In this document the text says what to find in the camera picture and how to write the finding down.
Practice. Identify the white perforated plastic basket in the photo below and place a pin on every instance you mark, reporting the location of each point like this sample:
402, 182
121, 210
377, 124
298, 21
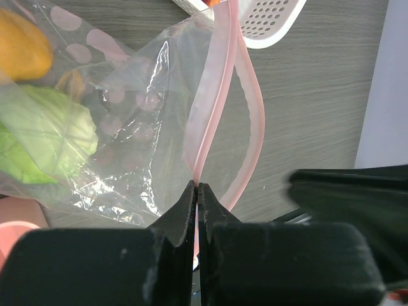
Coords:
262, 23

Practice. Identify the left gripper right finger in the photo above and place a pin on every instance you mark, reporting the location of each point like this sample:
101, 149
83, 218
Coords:
308, 263

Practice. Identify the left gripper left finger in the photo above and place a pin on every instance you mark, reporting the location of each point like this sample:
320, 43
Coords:
99, 266

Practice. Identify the pink divided organizer tray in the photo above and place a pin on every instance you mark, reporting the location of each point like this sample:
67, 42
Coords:
18, 216

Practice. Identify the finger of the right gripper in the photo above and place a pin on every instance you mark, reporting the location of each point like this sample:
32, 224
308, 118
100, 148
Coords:
373, 200

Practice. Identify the green fake lettuce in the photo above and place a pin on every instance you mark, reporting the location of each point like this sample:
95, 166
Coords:
45, 136

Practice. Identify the orange fake fruit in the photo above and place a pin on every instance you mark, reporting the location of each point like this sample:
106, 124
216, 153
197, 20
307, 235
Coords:
26, 53

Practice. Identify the clear pink zip top bag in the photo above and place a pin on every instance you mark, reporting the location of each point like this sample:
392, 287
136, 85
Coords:
169, 113

